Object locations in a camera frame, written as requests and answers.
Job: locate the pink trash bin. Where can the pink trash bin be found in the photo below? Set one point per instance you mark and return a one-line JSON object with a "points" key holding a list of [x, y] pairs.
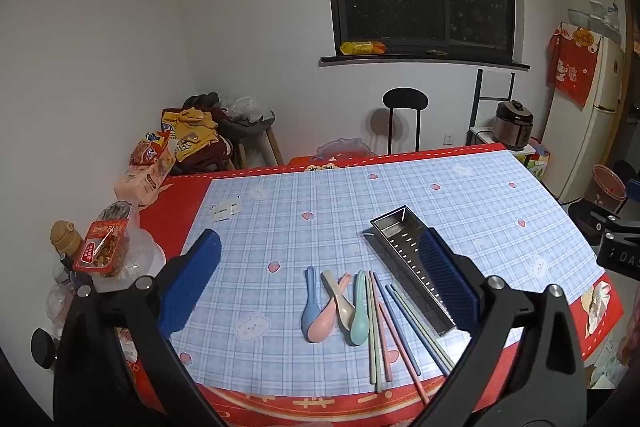
{"points": [[605, 187]]}

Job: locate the wooden stool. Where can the wooden stool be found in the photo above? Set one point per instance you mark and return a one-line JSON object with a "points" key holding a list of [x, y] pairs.
{"points": [[250, 129]]}

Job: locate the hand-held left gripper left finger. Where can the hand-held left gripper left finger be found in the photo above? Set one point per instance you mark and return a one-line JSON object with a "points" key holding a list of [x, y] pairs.
{"points": [[192, 277]]}

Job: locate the clear plastic container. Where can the clear plastic container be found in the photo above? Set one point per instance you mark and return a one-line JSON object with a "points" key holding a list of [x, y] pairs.
{"points": [[145, 257]]}

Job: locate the clear plastic bag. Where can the clear plastic bag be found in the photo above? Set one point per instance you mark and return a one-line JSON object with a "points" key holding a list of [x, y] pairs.
{"points": [[242, 107]]}

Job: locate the rice cooker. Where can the rice cooker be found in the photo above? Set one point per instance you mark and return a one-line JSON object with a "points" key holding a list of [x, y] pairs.
{"points": [[512, 127]]}

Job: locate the dark red garment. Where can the dark red garment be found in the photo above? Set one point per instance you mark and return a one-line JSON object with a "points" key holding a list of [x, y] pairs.
{"points": [[210, 157]]}

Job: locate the blue plaid table mat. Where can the blue plaid table mat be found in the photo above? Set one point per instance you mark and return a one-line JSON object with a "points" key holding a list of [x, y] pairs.
{"points": [[300, 187]]}

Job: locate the black metal rack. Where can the black metal rack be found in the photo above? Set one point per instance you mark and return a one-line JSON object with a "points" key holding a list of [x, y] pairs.
{"points": [[478, 97]]}

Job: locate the black windowsill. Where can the black windowsill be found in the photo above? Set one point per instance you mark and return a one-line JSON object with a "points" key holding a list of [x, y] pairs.
{"points": [[380, 60]]}

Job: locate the peach tissue pack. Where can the peach tissue pack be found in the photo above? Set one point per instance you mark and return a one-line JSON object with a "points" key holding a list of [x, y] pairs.
{"points": [[142, 184]]}

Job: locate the red label snack jar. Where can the red label snack jar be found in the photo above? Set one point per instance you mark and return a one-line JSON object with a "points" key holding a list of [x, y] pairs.
{"points": [[100, 247]]}

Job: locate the glass jar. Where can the glass jar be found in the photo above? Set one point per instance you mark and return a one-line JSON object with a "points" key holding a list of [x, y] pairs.
{"points": [[59, 304]]}

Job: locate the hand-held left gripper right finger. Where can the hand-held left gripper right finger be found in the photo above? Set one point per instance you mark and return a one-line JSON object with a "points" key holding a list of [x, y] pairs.
{"points": [[445, 272]]}

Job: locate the black round knob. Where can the black round knob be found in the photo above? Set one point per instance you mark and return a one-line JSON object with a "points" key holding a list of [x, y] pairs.
{"points": [[44, 349]]}

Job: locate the wall socket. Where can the wall socket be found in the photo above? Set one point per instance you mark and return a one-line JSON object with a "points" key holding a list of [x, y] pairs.
{"points": [[448, 138]]}

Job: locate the bottle with tan cap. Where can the bottle with tan cap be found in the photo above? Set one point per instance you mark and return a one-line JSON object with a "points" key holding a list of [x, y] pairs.
{"points": [[65, 237]]}

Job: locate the green spoon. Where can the green spoon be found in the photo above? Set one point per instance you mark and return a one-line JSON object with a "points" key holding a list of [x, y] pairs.
{"points": [[359, 328]]}

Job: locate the pink spoon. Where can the pink spoon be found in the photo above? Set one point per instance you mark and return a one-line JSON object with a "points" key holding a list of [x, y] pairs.
{"points": [[320, 331]]}

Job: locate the orange snack bag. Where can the orange snack bag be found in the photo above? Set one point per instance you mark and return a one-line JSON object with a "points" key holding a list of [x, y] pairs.
{"points": [[150, 149]]}

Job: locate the red printed cloth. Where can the red printed cloth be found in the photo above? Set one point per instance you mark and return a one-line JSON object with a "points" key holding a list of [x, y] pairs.
{"points": [[572, 62]]}

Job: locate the yellow garment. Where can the yellow garment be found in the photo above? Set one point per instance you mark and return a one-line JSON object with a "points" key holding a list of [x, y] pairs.
{"points": [[192, 132]]}

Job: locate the yellow snack packet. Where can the yellow snack packet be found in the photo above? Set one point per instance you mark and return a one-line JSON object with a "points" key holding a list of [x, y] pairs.
{"points": [[362, 48]]}

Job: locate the black chair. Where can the black chair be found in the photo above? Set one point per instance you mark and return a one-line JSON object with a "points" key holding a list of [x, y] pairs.
{"points": [[405, 98]]}

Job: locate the green chopstick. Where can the green chopstick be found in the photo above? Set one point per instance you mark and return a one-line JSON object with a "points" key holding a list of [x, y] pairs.
{"points": [[434, 339]]}

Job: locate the glassware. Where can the glassware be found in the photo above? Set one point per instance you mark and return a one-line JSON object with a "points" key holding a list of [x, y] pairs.
{"points": [[597, 19]]}

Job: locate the blue spoon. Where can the blue spoon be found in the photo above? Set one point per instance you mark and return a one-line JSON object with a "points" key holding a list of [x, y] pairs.
{"points": [[309, 317]]}

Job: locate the beige spoon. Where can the beige spoon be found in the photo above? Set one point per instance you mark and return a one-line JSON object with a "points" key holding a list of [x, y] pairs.
{"points": [[346, 313]]}

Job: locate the cream refrigerator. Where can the cream refrigerator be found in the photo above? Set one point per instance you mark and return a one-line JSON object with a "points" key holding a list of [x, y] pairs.
{"points": [[595, 142]]}

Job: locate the white card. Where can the white card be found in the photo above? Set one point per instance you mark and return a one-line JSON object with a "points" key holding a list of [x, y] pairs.
{"points": [[227, 208]]}

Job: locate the colourful bag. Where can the colourful bag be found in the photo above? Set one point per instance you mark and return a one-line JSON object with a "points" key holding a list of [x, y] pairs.
{"points": [[537, 162]]}

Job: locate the stainless steel utensil tray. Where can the stainless steel utensil tray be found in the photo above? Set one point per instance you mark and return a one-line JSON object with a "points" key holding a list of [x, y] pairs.
{"points": [[395, 232]]}

